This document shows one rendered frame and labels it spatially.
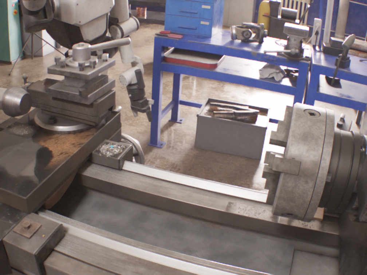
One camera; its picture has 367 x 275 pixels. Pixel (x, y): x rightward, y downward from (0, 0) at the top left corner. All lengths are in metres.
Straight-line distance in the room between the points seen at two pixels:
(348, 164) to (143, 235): 0.64
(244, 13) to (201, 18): 4.77
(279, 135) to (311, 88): 1.76
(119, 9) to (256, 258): 1.20
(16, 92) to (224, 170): 2.00
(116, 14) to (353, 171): 1.31
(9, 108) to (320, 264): 1.00
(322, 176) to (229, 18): 6.97
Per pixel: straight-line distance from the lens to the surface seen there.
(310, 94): 2.64
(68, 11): 1.52
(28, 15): 1.48
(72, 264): 0.94
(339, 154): 0.79
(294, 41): 2.44
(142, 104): 1.98
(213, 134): 2.98
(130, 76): 1.90
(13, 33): 5.31
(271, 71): 2.67
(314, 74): 2.59
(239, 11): 7.57
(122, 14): 1.79
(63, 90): 1.24
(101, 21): 1.63
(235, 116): 2.97
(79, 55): 1.22
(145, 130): 3.29
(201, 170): 2.80
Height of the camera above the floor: 1.51
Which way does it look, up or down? 28 degrees down
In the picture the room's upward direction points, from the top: 4 degrees clockwise
